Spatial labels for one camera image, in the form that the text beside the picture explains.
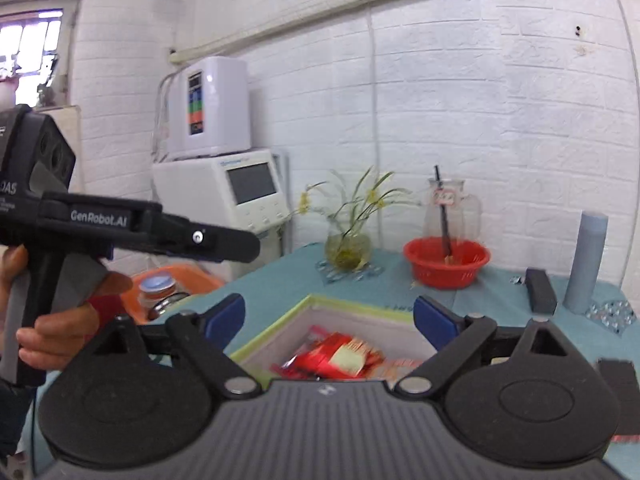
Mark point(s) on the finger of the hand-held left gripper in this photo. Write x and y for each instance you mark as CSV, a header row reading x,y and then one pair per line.
x,y
220,242

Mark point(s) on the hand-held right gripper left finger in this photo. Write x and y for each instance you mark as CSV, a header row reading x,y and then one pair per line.
x,y
227,314

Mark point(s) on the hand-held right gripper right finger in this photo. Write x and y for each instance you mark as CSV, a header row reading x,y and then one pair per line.
x,y
432,321

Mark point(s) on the green cardboard box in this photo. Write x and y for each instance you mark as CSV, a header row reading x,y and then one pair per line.
x,y
345,317

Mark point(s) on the person's left hand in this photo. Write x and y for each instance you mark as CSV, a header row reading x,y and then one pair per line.
x,y
55,337

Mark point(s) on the orange plastic tray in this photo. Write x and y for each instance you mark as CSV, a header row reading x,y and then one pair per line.
x,y
195,277

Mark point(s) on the red plastic basket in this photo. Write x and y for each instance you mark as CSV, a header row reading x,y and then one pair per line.
x,y
440,271

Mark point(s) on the white machine with screen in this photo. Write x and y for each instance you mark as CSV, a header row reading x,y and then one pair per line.
x,y
200,195

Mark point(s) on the teal tablecloth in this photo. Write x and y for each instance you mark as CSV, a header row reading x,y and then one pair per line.
x,y
280,280

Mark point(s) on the glass jar with blue lid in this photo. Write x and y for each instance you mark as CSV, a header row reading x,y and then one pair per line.
x,y
157,283

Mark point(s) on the pile of red snack packets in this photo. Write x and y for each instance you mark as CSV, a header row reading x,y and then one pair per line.
x,y
325,356

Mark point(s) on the glass vase with yellow flowers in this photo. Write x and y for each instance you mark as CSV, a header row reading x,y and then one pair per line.
x,y
347,251

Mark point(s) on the black straw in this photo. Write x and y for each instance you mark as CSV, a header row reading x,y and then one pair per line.
x,y
442,210

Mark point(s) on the black rectangular box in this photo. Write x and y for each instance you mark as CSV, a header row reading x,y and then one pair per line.
x,y
542,292

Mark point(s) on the window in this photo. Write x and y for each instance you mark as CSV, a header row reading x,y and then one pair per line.
x,y
30,45

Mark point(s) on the white water purifier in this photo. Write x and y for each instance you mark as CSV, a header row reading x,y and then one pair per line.
x,y
220,110

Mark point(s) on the grey cylinder bottle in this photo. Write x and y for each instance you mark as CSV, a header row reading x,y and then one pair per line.
x,y
585,260

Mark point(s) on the black flat case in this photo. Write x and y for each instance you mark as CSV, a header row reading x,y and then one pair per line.
x,y
622,395

